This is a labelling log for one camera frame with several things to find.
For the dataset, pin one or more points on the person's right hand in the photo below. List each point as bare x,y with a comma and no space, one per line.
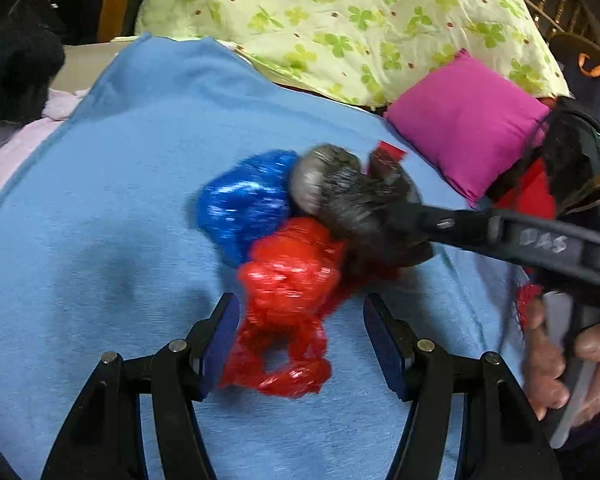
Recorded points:
545,370

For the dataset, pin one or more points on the green clover quilt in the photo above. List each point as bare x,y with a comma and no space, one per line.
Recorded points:
330,10

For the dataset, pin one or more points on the red plastic bag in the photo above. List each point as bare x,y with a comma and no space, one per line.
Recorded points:
285,270

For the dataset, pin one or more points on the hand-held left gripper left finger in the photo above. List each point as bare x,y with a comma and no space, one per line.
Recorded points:
220,345

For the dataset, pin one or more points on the black jacket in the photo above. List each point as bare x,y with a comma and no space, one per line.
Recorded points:
15,60

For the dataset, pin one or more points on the black plastic bag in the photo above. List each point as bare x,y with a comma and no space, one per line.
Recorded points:
345,200

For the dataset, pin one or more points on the small red wrapper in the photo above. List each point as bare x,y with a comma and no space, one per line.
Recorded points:
387,150

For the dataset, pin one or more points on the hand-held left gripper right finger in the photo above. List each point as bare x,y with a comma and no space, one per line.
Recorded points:
387,347

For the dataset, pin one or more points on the wooden cabinet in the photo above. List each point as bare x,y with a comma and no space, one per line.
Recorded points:
115,5

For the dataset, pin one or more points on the red plastic basket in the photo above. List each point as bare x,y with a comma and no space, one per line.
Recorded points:
527,300

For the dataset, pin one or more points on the blue blanket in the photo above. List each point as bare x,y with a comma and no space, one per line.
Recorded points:
105,210

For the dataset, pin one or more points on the pink pillow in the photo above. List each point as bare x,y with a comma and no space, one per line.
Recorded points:
460,120

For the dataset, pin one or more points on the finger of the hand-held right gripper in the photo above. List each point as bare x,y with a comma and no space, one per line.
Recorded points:
455,224

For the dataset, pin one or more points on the red paper bag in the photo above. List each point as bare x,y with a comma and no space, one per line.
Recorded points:
535,190

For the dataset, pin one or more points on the blue plastic bag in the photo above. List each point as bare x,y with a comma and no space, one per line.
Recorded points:
240,200

